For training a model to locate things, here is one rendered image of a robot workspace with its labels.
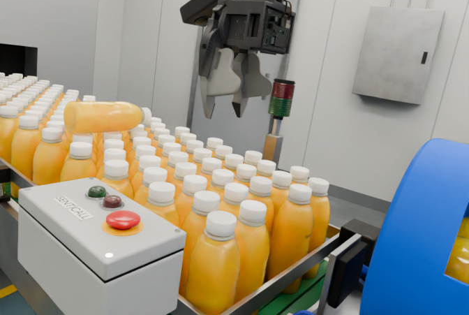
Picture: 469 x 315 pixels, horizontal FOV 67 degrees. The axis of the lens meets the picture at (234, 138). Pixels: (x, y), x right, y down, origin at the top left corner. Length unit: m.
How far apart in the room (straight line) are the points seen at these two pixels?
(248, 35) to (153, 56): 4.71
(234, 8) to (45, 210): 0.32
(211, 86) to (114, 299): 0.26
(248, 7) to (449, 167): 0.28
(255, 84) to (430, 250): 0.29
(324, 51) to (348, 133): 0.89
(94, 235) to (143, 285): 0.07
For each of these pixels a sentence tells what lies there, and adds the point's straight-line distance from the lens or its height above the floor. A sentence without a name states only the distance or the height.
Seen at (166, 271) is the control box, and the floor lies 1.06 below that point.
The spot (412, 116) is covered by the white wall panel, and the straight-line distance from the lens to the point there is 3.77.
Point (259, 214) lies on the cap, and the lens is 0.51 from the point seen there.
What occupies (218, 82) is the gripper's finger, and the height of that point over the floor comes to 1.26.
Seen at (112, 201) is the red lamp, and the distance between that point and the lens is 0.45.
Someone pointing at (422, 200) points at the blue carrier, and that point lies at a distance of 0.41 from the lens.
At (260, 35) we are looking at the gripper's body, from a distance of 0.43.
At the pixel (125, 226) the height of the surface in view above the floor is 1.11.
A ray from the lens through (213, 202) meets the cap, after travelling 0.52.
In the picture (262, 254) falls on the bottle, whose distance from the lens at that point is 0.53.
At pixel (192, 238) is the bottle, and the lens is 0.53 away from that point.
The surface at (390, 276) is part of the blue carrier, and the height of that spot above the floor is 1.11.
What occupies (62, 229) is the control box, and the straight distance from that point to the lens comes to 0.42.
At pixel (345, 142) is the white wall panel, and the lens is 3.89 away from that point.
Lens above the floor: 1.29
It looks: 12 degrees down
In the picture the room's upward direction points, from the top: 9 degrees clockwise
